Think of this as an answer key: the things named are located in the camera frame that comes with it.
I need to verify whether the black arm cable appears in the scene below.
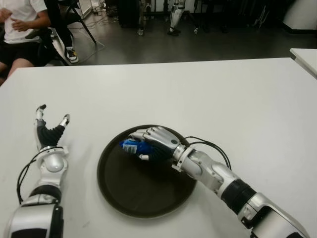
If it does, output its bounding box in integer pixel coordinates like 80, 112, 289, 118
16, 147, 64, 203
184, 135, 234, 171

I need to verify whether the seated person white shirt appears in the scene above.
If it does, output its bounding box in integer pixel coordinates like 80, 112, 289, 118
0, 0, 52, 81

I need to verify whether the round dark brown tray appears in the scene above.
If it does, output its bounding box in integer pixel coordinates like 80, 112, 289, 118
97, 124, 199, 219

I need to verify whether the blue Oreo cookie packet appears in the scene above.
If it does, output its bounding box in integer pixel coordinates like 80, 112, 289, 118
119, 138, 151, 156

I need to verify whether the person leg with sneaker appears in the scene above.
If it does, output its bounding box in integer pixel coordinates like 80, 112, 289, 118
47, 0, 80, 63

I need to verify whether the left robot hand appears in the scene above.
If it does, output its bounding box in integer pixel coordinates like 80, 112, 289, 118
34, 104, 71, 149

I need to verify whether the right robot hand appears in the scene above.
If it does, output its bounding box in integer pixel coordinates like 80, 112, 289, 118
127, 125, 187, 162

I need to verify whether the white side table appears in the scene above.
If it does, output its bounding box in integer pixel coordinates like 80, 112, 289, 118
289, 48, 317, 80

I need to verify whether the white floor cable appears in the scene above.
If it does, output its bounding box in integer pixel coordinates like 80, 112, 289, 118
76, 37, 105, 62

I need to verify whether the white pillar base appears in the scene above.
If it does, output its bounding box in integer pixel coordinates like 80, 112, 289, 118
282, 0, 317, 34

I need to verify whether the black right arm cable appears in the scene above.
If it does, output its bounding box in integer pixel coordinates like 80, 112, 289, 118
184, 135, 234, 171

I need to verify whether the white humanoid robot leg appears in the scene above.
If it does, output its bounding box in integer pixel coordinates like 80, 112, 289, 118
166, 0, 187, 37

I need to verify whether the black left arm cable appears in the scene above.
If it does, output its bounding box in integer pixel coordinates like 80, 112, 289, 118
16, 147, 64, 203

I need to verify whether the black chair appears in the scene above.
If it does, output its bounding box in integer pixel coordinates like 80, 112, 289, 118
37, 0, 97, 66

